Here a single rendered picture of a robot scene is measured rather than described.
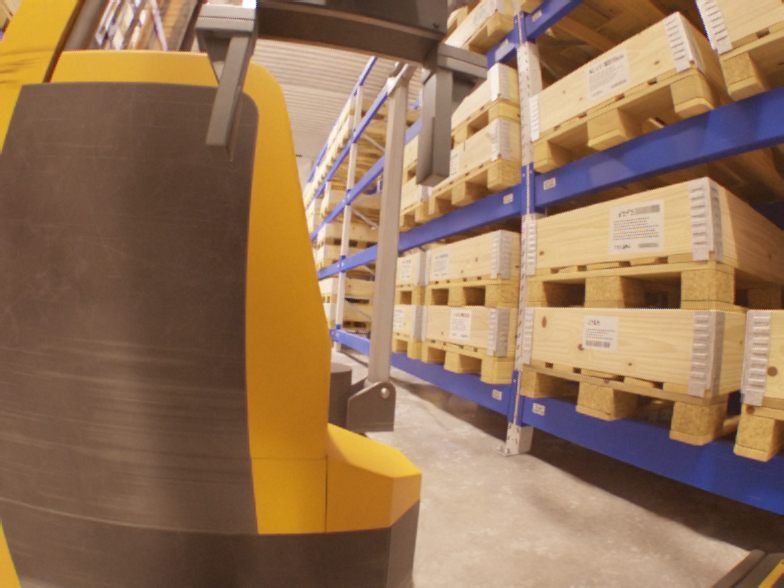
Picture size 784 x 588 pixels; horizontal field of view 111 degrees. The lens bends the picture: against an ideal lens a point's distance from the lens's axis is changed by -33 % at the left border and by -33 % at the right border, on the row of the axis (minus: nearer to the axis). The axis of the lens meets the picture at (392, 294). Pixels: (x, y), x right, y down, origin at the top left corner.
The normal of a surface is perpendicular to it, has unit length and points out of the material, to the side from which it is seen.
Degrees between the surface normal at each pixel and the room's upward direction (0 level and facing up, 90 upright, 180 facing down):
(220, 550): 90
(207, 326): 90
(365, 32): 180
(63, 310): 90
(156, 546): 90
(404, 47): 180
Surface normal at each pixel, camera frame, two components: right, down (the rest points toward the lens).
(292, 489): 0.33, -0.02
